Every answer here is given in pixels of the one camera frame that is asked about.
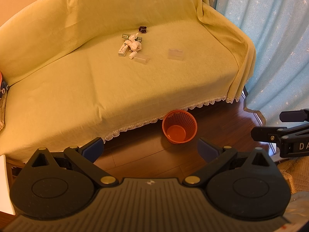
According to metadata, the orange mesh waste basket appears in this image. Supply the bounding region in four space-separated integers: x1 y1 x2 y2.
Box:
162 109 197 144

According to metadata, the clear plastic cup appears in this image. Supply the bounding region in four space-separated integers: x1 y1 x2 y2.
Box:
134 53 150 64

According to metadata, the small white medicine bottle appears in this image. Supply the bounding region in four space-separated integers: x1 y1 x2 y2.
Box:
129 51 138 59

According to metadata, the white mesh sock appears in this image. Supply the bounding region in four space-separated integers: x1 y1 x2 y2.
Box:
128 41 141 52

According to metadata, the green white medicine box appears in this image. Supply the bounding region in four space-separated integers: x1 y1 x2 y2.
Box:
121 33 143 43

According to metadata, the white bird ointment box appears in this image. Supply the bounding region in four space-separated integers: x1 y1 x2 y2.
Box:
118 40 131 57

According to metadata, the white tissue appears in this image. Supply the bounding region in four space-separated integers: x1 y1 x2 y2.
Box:
128 33 139 42

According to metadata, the white furniture panel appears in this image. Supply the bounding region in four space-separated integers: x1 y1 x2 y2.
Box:
0 154 16 215

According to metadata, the light blue star curtain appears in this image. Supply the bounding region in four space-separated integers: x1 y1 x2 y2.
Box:
210 0 308 126

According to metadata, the yellow sofa cover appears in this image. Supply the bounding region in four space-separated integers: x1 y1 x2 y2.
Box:
1 0 256 162

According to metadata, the dark brown hair scrunchie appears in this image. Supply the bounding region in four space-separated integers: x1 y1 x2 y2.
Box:
138 26 147 34

